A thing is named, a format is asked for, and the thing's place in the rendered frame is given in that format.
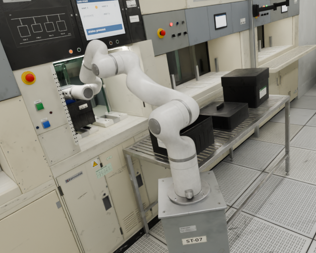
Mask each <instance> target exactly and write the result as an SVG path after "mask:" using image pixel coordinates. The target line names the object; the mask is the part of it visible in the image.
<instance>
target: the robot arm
mask: <svg viewBox="0 0 316 253"><path fill-rule="evenodd" d="M120 74H126V75H127V77H126V86H127V88H128V89H129V91H130V92H132V93H133V94H134V95H135V96H136V97H137V98H139V99H140V100H141V101H143V102H145V103H147V104H150V105H154V106H158V108H156V109H155V110H153V111H152V112H151V114H150V115H149V118H148V127H149V130H150V132H151V133H152V134H153V135H154V136H155V137H157V138H158V139H159V140H161V141H162V142H163V143H164V145H165V146H166V149H167V152H168V158H169V163H170V168H171V173H172V178H173V183H172V184H171V185H170V186H169V188H168V197H169V199H170V200H171V201H172V202H174V203H176V204H180V205H192V204H196V203H199V202H201V201H203V200H204V199H205V198H206V197H207V196H208V195H209V193H210V187H209V184H208V183H207V182H206V181H205V180H203V179H201V178H200V173H199V167H198V160H197V153H196V147H195V143H194V141H193V140H192V139H191V138H190V137H187V136H180V130H182V129H183V128H185V127H187V126H189V125H190V124H192V123H193V122H194V121H195V120H196V119H197V118H198V116H199V113H200V109H199V106H198V104H197V102H196V101H195V100H194V99H193V98H191V97H190V96H188V95H186V94H184V93H182V92H179V91H176V90H173V89H170V88H167V87H164V86H162V85H159V84H157V83H156V82H154V81H153V80H152V79H151V78H149V77H148V76H147V75H146V74H145V73H144V72H143V71H142V69H141V67H140V59H139V57H138V55H137V54H136V53H134V52H132V51H129V50H124V51H119V52H115V53H111V54H108V49H107V46H106V45H105V43H103V42H102V41H100V40H92V41H91V42H89V44H88V45H87V47H86V51H85V54H84V58H83V62H82V66H81V70H80V74H79V78H80V80H81V82H83V83H85V84H86V85H74V86H72V87H71V88H67V89H64V90H62V93H63V96H64V98H69V97H72V98H74V99H82V100H91V99H92V98H93V96H94V95H96V94H98V93H99V92H100V90H101V87H102V81H101V78H110V77H113V76H116V75H120Z"/></svg>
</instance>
